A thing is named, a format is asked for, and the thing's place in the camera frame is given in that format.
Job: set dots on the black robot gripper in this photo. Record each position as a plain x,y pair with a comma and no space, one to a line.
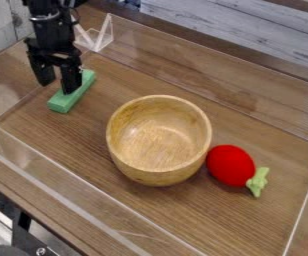
52,48

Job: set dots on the green rectangular block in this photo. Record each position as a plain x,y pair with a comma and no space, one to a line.
62,102

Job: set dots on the brown wooden bowl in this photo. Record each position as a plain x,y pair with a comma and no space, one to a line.
159,137

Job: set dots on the clear acrylic tray walls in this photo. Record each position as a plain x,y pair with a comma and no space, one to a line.
58,175

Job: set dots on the red plush strawberry toy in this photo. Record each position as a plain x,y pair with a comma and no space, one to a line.
232,167

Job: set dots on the clear acrylic corner bracket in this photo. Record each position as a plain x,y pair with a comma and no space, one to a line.
92,39

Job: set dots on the black table leg bracket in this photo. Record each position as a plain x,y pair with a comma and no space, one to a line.
34,239

